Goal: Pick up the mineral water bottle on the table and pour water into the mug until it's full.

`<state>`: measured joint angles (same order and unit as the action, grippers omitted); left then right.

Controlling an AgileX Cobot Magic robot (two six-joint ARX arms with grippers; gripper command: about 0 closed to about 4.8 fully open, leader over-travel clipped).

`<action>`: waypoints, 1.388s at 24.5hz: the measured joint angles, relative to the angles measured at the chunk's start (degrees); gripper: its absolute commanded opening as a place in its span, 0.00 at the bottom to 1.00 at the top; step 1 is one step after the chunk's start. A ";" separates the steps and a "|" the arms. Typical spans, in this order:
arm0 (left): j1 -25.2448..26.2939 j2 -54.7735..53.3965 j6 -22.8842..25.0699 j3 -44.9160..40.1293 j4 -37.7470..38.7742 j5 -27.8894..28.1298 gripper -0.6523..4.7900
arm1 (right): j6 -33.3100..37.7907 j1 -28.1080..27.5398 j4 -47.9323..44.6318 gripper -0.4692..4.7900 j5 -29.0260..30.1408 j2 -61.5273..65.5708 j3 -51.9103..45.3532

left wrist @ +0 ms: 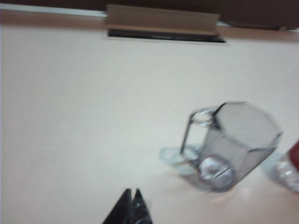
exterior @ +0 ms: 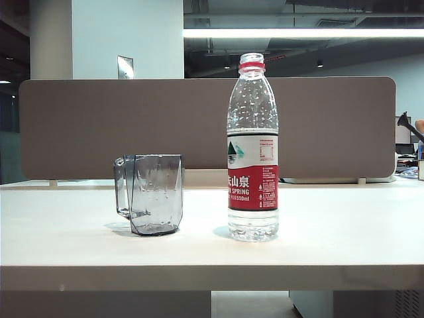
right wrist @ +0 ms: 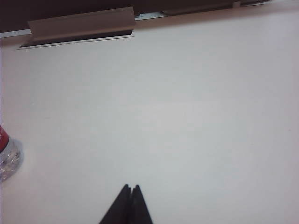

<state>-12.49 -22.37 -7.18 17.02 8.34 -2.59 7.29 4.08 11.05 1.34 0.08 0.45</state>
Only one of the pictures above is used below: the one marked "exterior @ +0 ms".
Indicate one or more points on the silver wall plaque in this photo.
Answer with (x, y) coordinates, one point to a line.
(125, 67)

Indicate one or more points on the grey transparent faceted mug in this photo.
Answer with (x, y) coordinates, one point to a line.
(155, 195)

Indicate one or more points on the brown desk divider panel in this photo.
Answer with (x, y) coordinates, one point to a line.
(99, 126)

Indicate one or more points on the clear red-label water bottle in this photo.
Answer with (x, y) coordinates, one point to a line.
(253, 185)

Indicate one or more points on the small wooden box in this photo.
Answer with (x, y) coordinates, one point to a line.
(421, 169)

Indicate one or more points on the black ceiling spotlight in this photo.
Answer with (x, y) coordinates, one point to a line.
(319, 63)
(226, 65)

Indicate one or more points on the background person forearm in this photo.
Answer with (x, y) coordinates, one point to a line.
(420, 126)

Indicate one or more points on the long white ceiling light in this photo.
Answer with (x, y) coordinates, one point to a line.
(298, 33)

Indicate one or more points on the grey cabinet under table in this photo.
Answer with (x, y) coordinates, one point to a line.
(364, 304)

